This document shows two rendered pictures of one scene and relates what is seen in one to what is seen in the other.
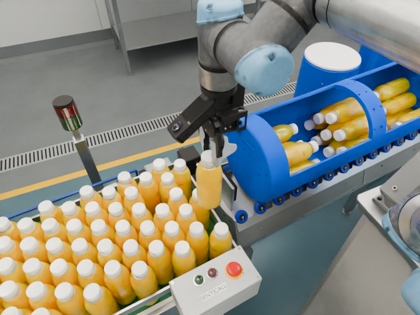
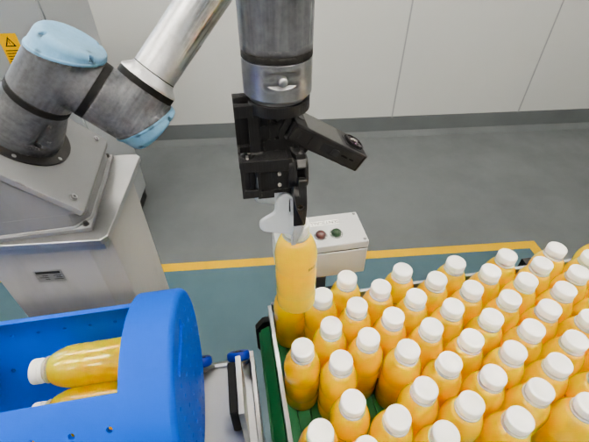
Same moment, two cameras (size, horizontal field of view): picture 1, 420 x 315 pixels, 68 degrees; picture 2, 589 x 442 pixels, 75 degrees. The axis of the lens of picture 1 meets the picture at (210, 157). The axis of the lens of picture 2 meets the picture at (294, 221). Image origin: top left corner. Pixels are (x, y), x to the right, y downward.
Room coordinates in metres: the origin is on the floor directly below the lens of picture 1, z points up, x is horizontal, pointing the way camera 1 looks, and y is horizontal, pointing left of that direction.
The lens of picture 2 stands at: (0.90, 0.13, 1.67)
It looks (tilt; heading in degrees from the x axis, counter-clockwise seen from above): 41 degrees down; 198
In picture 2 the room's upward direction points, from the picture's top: straight up
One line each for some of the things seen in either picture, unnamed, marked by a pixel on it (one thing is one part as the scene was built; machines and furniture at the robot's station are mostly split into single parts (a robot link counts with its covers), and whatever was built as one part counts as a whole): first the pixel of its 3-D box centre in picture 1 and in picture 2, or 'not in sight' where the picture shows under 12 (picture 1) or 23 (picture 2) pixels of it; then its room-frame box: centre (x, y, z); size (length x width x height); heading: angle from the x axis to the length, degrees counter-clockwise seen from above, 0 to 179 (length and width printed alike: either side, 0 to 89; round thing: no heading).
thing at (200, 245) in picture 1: (197, 244); (320, 324); (0.45, 0.04, 0.98); 0.07 x 0.07 x 0.17
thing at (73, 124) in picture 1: (70, 119); not in sight; (0.78, 0.45, 1.18); 0.06 x 0.06 x 0.05
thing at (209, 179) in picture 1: (209, 181); (295, 267); (0.50, 0.00, 1.21); 0.07 x 0.07 x 0.17
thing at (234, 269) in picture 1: (234, 269); not in sight; (0.32, -0.06, 1.11); 0.04 x 0.04 x 0.01
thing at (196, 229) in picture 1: (196, 229); (322, 297); (0.45, 0.04, 1.07); 0.04 x 0.04 x 0.02
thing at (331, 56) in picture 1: (332, 55); not in sight; (1.46, -0.62, 1.03); 0.28 x 0.28 x 0.01
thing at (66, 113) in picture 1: (65, 108); not in sight; (0.78, 0.45, 1.23); 0.06 x 0.06 x 0.04
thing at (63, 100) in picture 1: (70, 120); not in sight; (0.78, 0.45, 1.18); 0.06 x 0.06 x 0.16
